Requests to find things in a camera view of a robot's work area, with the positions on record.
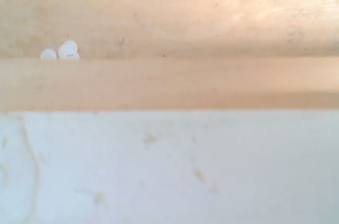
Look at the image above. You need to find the larger white round piece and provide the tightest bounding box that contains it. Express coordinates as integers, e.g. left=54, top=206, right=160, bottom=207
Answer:
left=58, top=39, right=81, bottom=59

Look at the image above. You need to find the small white paper disc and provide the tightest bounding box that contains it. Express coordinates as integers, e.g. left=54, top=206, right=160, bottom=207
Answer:
left=40, top=48, right=58, bottom=59

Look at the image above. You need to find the wooden drawer with white front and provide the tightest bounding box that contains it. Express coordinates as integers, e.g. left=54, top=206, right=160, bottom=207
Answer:
left=0, top=0, right=339, bottom=224

